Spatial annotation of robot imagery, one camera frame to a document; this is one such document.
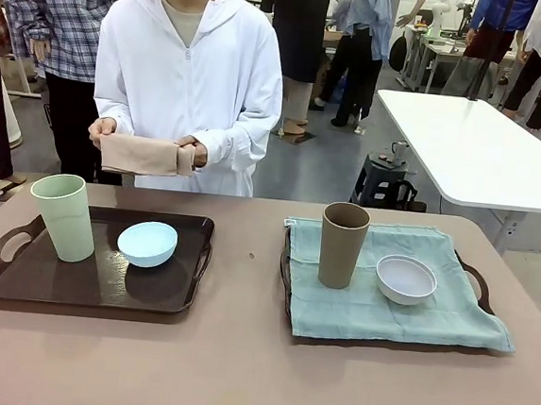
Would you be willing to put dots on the person's left hand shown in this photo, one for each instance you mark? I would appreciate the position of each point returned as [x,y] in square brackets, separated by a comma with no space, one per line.
[199,156]

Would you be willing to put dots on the tall brown cup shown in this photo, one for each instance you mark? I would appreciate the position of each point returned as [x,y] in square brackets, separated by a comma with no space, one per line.
[341,256]

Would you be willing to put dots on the person's left forearm white sleeve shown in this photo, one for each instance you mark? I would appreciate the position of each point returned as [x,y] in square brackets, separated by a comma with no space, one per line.
[237,147]

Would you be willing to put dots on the black pole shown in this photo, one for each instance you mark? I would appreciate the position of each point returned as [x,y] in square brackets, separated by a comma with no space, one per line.
[488,51]

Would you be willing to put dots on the person in blue jacket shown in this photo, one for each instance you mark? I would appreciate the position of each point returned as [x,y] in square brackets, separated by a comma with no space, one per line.
[500,9]

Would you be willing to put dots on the metal mug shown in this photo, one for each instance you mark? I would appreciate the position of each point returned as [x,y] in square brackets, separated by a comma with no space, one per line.
[400,152]

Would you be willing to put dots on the person in white jacket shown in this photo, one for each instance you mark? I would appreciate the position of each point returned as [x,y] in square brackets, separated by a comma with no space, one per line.
[181,86]

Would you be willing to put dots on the person in blue plaid shirt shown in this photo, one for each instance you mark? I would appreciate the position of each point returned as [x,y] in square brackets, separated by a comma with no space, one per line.
[69,14]

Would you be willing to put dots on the person's right hand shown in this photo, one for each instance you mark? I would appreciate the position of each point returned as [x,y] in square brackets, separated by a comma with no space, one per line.
[99,128]

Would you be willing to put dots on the beige cloth mat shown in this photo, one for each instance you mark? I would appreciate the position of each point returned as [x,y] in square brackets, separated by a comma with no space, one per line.
[137,153]

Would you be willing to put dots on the white desk with thin legs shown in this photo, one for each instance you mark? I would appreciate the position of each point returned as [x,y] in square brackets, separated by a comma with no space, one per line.
[24,61]

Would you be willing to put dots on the teal cloth mat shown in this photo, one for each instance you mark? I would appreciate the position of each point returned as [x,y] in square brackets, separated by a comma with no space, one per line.
[360,314]

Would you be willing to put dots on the tall pale green cup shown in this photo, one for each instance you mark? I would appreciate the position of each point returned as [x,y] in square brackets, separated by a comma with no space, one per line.
[67,222]

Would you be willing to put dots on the white cylindrical stand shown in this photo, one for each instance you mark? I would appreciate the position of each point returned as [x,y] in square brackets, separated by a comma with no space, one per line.
[11,118]

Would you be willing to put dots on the large white table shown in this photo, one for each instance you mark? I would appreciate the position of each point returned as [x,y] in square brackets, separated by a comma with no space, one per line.
[469,149]

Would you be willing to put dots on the light blue bowl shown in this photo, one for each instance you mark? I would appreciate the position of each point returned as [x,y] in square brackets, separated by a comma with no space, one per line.
[145,248]

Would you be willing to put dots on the person's right forearm white sleeve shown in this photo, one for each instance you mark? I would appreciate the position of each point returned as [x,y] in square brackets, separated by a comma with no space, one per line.
[112,110]

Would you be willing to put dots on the person in black clothes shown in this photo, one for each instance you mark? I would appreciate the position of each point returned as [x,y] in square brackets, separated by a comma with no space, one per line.
[299,34]

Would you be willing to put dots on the white bowl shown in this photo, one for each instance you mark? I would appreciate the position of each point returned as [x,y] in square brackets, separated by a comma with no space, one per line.
[406,280]

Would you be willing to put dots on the white background workbench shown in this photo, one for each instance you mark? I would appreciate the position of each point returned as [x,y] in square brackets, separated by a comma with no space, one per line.
[435,48]

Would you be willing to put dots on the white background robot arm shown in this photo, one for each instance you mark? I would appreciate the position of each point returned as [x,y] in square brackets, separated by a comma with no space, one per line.
[443,9]

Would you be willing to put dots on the black step stool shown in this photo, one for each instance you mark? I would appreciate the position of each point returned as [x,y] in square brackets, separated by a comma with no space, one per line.
[376,183]

